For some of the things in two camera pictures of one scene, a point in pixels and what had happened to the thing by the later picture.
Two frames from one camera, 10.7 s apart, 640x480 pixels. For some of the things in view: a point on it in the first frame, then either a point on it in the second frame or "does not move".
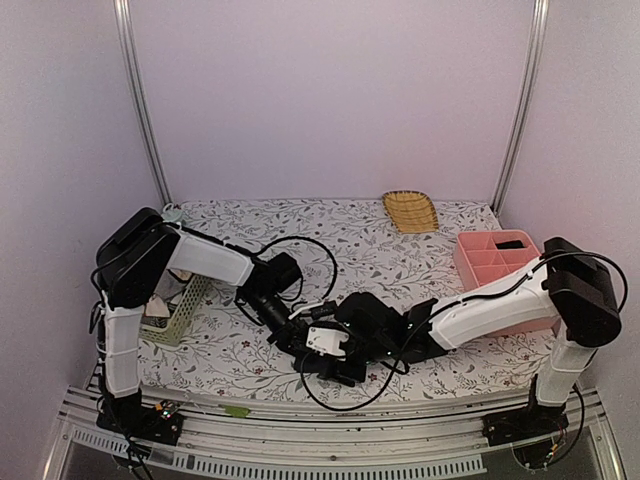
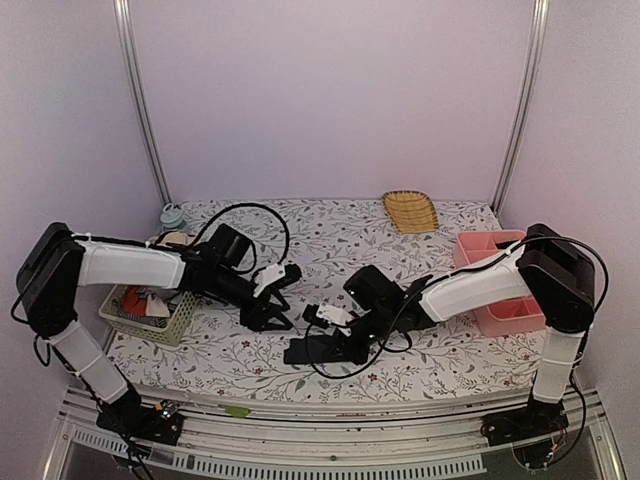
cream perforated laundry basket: [185, 314] does not move
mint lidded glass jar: [172, 213] does not move
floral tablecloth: [404, 249] does not move
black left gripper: [290, 336] to [256, 318]
